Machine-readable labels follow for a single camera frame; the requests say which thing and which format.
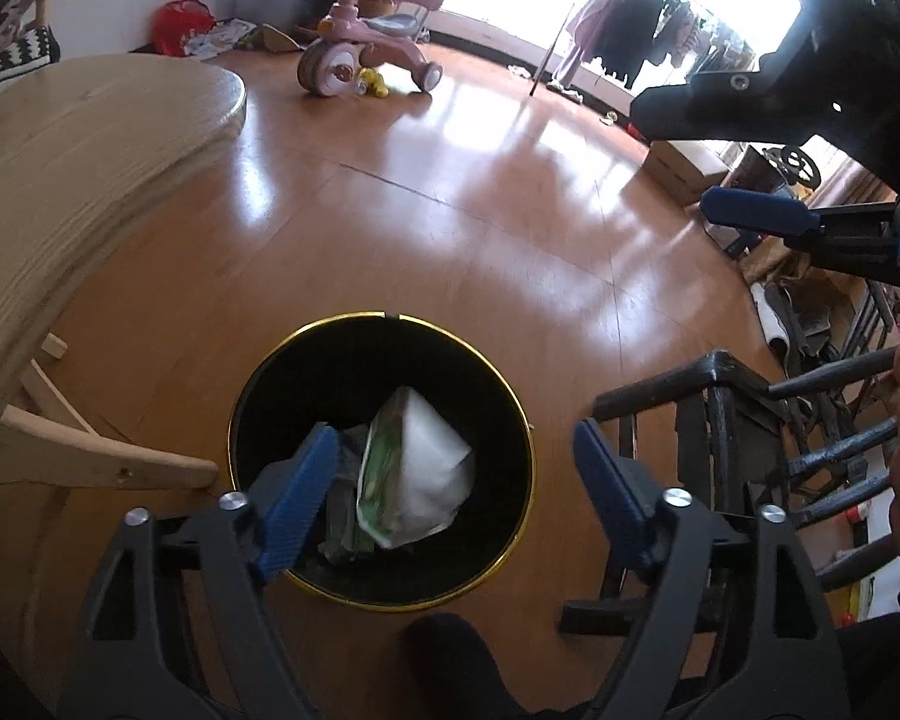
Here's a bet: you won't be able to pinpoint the red bag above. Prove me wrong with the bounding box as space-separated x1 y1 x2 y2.
153 0 216 59

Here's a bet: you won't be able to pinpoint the cardboard box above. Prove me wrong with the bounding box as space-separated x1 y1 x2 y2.
644 138 734 204

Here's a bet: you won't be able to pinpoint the scattered papers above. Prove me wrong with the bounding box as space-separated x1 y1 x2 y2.
186 17 258 62

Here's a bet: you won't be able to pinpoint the clothes rack with garments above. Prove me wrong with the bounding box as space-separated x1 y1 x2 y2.
538 0 767 96

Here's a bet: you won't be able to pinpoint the white green plastic packet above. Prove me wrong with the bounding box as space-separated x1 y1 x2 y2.
355 387 476 549

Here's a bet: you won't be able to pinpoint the black wooden chair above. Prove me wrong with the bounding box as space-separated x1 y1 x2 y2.
561 349 900 640

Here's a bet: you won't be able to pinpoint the pink tricycle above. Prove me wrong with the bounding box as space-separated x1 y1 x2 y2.
295 0 449 99

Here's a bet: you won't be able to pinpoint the white rolled sheet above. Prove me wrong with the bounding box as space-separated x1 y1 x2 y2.
749 280 791 356

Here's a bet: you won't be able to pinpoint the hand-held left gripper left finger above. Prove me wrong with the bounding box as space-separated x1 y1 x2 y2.
56 424 342 720

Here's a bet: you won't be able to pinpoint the black gold-rimmed bin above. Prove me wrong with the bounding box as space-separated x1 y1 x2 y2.
228 310 536 611

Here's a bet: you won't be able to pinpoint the wooden table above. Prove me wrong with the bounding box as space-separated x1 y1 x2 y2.
0 54 248 500

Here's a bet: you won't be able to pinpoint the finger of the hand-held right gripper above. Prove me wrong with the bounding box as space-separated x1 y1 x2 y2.
699 186 900 284
630 66 835 145

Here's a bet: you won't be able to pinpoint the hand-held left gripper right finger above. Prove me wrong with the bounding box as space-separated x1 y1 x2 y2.
572 418 852 720

